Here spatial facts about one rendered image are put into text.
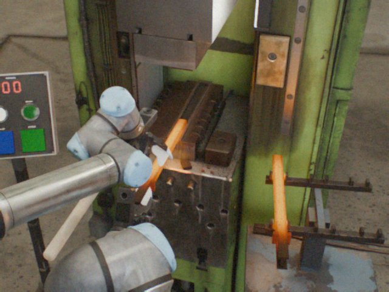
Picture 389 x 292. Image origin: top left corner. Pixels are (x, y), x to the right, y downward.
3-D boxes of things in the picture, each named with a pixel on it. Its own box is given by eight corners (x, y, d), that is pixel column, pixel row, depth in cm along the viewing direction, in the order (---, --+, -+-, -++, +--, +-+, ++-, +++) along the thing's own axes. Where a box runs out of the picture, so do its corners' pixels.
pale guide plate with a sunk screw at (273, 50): (282, 88, 170) (289, 39, 160) (255, 84, 172) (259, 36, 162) (283, 85, 171) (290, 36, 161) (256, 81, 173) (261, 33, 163)
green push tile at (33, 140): (45, 150, 176) (43, 128, 175) (22, 152, 175) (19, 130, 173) (46, 150, 178) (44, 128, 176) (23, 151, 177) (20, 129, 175)
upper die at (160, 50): (196, 70, 161) (196, 42, 155) (134, 61, 165) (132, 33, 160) (227, 19, 193) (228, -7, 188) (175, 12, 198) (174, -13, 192)
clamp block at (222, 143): (228, 168, 179) (229, 152, 175) (204, 163, 181) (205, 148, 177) (236, 148, 189) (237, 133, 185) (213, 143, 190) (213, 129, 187)
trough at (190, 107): (180, 142, 179) (180, 139, 178) (166, 140, 180) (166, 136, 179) (211, 84, 211) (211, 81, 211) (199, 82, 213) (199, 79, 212)
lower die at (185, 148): (194, 161, 182) (194, 142, 177) (140, 151, 186) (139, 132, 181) (222, 101, 215) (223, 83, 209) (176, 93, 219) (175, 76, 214)
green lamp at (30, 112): (35, 121, 174) (33, 109, 171) (22, 118, 175) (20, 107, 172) (40, 116, 176) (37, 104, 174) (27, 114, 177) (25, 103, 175)
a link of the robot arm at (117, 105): (89, 103, 122) (113, 77, 125) (103, 125, 132) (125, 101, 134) (112, 120, 120) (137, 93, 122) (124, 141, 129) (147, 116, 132)
